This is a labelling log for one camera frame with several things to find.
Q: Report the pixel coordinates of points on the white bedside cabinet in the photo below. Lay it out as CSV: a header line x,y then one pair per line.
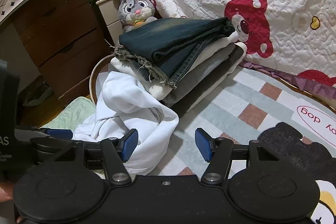
x,y
110,16

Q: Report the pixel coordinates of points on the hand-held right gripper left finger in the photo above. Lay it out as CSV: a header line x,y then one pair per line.
x,y
130,144

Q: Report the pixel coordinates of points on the folded blue jeans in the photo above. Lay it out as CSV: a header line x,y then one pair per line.
x,y
178,37

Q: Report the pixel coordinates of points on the white shirt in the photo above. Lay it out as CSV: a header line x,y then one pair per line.
x,y
126,100

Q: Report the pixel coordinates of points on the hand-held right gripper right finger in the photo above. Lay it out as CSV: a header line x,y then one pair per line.
x,y
203,144

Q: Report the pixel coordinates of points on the checked cartoon rug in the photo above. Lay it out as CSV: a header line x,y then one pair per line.
x,y
236,98

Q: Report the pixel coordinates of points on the bear print quilt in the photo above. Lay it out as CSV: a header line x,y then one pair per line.
x,y
288,16

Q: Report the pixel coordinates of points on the stack of folded clothes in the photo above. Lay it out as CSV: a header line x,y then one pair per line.
x,y
208,52

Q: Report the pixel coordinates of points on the brown wooden drawer cabinet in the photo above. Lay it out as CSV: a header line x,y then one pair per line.
x,y
60,37

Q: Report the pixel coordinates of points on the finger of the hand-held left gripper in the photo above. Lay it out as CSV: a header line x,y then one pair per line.
x,y
50,144
60,134

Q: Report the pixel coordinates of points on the folded dark garment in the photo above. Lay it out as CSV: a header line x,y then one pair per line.
x,y
225,73

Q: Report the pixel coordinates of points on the folded grey garment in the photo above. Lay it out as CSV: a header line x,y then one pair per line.
x,y
194,82

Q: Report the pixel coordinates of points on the light green cloth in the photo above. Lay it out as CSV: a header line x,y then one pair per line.
x,y
76,108

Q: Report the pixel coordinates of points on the grey plush bunny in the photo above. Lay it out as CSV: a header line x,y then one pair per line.
x,y
136,8

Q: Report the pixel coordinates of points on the grey plastic bag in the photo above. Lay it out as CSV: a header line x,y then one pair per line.
x,y
36,94

